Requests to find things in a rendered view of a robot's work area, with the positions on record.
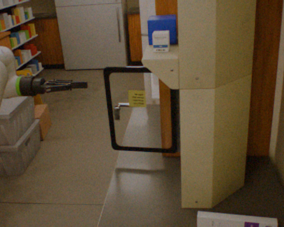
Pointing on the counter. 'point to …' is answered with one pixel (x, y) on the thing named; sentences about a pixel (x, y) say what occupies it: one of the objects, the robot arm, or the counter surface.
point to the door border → (113, 115)
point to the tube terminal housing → (214, 97)
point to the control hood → (164, 64)
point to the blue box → (166, 25)
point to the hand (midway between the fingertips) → (79, 84)
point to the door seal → (111, 115)
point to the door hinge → (178, 119)
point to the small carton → (160, 41)
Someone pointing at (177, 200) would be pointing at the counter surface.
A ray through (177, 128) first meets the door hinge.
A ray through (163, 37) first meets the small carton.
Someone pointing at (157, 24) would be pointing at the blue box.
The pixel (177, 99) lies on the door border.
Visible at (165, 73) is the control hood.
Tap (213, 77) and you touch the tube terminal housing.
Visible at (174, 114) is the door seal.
